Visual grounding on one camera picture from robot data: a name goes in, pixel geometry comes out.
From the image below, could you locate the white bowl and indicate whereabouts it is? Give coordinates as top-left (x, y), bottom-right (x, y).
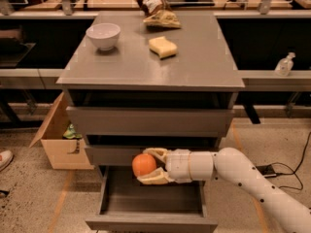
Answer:
top-left (86, 23), bottom-right (121, 50)

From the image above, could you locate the clear sanitizer bottle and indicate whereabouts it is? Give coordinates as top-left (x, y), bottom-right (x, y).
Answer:
top-left (275, 52), bottom-right (295, 77)

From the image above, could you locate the cardboard box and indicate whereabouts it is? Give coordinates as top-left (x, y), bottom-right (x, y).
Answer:
top-left (29, 93), bottom-right (93, 170)

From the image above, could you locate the grey middle drawer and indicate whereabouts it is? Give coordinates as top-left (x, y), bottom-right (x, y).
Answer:
top-left (86, 135), bottom-right (220, 166)

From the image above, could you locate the orange fruit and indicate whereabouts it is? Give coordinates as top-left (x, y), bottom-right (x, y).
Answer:
top-left (132, 153), bottom-right (156, 177)

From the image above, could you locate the grey top drawer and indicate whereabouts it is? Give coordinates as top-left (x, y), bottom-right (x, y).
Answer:
top-left (67, 106), bottom-right (233, 137)

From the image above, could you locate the black floor cable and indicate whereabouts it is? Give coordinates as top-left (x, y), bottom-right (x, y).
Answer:
top-left (270, 131), bottom-right (311, 191)

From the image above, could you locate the crumpled chip bag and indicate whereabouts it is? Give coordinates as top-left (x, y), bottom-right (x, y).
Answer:
top-left (134, 0), bottom-right (181, 28)

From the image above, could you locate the grey drawer cabinet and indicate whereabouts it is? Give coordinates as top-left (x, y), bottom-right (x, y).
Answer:
top-left (56, 11), bottom-right (246, 233)

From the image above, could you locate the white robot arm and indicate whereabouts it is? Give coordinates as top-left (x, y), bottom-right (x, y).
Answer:
top-left (132, 148), bottom-right (311, 233)

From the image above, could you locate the green item in box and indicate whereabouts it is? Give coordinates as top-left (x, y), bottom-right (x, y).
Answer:
top-left (63, 124), bottom-right (83, 140)

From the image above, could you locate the grey bottom drawer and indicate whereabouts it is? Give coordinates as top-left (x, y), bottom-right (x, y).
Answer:
top-left (86, 166), bottom-right (218, 233)

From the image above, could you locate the black floor power box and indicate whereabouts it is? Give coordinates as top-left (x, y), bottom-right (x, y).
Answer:
top-left (257, 164), bottom-right (277, 179)

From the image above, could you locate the yellow sponge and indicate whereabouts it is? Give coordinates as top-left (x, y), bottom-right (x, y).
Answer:
top-left (149, 36), bottom-right (178, 59)

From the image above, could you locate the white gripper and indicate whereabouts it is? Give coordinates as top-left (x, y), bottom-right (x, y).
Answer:
top-left (137, 148), bottom-right (214, 185)

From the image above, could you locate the white sneaker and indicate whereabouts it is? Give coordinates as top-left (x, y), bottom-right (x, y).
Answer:
top-left (0, 150), bottom-right (14, 171)

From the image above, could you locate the grey drawer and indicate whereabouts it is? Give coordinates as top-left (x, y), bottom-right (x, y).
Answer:
top-left (67, 106), bottom-right (233, 137)
top-left (86, 135), bottom-right (220, 166)
top-left (86, 166), bottom-right (218, 233)

